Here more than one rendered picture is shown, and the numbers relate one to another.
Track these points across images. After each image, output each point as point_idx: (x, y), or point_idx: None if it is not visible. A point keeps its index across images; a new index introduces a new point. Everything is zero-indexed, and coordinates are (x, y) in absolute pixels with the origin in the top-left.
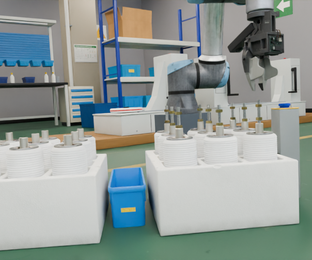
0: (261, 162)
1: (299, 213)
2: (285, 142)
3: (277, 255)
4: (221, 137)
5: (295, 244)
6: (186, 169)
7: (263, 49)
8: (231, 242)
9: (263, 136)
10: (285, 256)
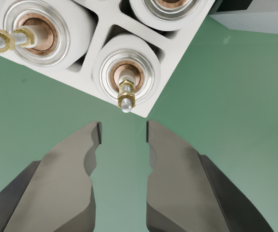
0: (95, 95)
1: None
2: (266, 19)
3: (71, 118)
4: (24, 62)
5: (97, 113)
6: None
7: None
8: (53, 79)
9: (110, 101)
10: (75, 122)
